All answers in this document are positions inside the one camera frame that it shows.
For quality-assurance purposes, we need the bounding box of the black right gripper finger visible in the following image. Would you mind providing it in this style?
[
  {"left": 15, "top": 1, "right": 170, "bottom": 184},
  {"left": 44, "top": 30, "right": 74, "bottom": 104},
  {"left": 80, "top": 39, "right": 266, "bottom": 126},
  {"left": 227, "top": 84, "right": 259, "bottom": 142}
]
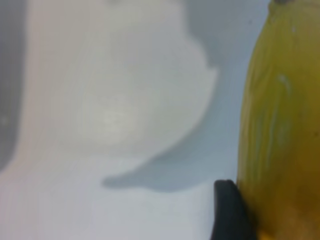
[{"left": 210, "top": 179, "right": 261, "bottom": 240}]

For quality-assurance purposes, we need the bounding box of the yellow banana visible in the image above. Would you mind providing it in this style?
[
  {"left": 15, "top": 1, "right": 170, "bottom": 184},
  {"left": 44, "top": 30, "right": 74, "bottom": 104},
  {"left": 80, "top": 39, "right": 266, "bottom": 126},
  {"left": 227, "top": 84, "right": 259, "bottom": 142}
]
[{"left": 236, "top": 0, "right": 320, "bottom": 240}]

